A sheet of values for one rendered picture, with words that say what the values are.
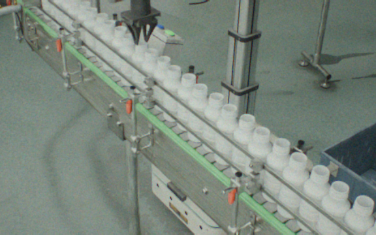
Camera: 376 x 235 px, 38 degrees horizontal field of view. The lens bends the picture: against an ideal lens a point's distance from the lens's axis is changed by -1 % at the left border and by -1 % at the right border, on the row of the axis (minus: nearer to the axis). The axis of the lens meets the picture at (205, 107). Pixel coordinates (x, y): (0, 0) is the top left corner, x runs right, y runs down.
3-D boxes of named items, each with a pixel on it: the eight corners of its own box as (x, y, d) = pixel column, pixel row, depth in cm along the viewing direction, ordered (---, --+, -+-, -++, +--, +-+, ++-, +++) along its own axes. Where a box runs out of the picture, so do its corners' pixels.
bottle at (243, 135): (230, 177, 139) (234, 124, 130) (231, 162, 144) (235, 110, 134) (253, 179, 138) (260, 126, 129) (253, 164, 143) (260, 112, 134)
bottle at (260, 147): (249, 173, 140) (255, 121, 131) (271, 181, 138) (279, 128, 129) (239, 187, 136) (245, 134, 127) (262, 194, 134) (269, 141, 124)
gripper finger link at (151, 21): (158, 44, 162) (158, 15, 157) (138, 50, 158) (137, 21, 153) (145, 35, 166) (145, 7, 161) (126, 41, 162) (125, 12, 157)
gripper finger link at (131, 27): (156, 44, 161) (156, 15, 156) (136, 51, 158) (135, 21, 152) (143, 36, 166) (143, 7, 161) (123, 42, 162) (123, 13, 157)
